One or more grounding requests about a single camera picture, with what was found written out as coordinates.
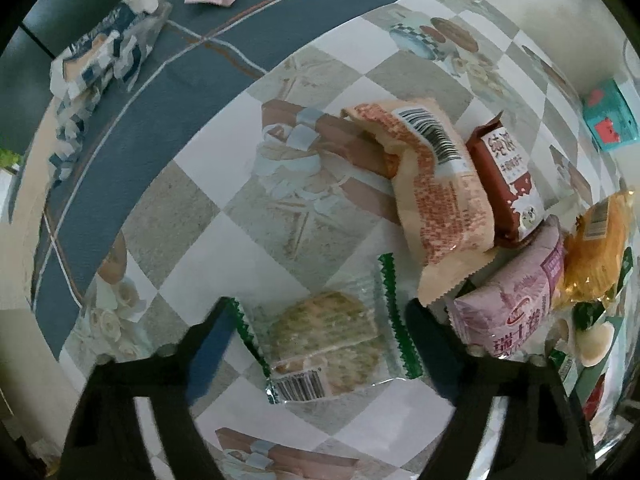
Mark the dark cabinet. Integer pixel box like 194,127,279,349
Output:
1,0,119,155

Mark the green-rimmed white tray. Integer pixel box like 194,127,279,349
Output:
550,247,639,444

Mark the teal toy box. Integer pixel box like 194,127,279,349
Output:
582,78,639,152

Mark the beige orange-print snack packet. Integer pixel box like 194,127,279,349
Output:
341,98,497,307

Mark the pink swiss roll packet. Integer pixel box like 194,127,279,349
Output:
447,214,564,358

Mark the dark red biscuit packet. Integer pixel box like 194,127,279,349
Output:
466,113,546,248

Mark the blue white tissue pack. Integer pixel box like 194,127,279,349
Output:
49,0,172,185

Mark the yellow cake packet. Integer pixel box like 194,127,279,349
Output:
555,190,634,308

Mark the green-edged clear cracker packet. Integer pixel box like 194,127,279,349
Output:
226,252,424,404

